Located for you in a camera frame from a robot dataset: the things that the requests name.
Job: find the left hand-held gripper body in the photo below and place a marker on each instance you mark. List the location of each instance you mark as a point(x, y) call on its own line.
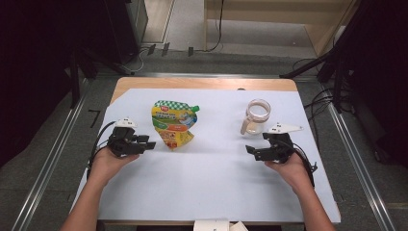
point(123, 141)

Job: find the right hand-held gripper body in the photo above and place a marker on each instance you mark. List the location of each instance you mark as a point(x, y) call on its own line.
point(281, 147)

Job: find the clear jar with hinged lid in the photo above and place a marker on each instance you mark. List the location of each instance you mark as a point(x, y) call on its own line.
point(256, 117)

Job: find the yellow green spouted pouch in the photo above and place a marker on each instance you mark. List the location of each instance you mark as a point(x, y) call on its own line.
point(173, 123)

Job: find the person's right hand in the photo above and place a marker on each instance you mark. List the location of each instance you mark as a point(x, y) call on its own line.
point(293, 173)

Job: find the person's left hand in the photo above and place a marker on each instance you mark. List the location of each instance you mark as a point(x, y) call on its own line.
point(107, 165)

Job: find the white card piece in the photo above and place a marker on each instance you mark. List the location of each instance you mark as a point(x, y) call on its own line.
point(239, 226)

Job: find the white paper box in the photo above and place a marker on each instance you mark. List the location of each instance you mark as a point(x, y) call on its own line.
point(211, 225)

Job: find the small black floor plate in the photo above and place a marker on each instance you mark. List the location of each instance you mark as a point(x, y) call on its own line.
point(151, 49)
point(190, 51)
point(165, 49)

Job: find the black stand with long leg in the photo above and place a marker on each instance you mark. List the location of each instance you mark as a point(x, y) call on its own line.
point(320, 59)

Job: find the black cabinet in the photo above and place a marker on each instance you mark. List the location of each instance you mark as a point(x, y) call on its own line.
point(126, 29)

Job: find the wooden shelf unit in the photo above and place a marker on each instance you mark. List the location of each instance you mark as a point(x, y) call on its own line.
point(320, 29)

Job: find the metal floor rail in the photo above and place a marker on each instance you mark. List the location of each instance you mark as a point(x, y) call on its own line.
point(362, 173)
point(48, 166)

